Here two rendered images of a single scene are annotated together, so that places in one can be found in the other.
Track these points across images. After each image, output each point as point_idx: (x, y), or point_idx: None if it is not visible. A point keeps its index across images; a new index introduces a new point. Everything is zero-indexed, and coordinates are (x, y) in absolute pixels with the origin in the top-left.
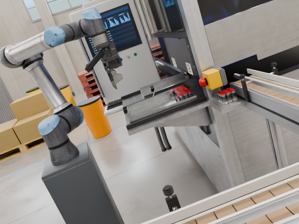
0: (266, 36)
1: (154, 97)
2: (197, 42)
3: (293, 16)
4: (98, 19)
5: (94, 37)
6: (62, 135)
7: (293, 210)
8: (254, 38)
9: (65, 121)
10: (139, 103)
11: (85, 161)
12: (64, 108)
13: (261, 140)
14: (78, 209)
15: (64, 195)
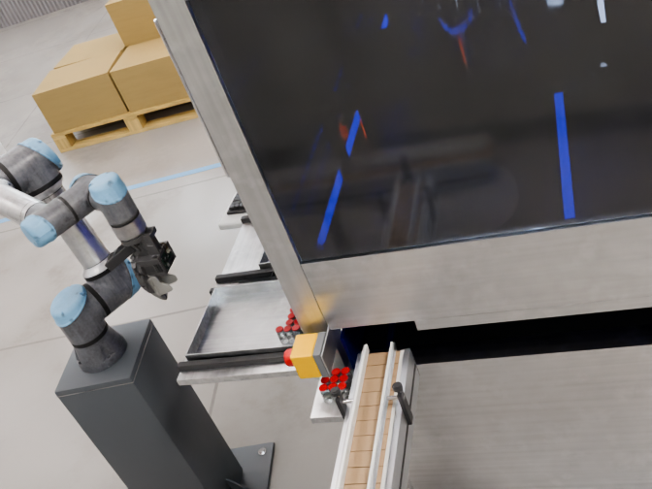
0: (436, 298)
1: (268, 283)
2: (289, 287)
3: (499, 276)
4: (117, 202)
5: (112, 228)
6: (89, 329)
7: None
8: (408, 297)
9: (97, 303)
10: (238, 287)
11: (124, 382)
12: (99, 275)
13: (429, 442)
14: (119, 440)
15: (94, 420)
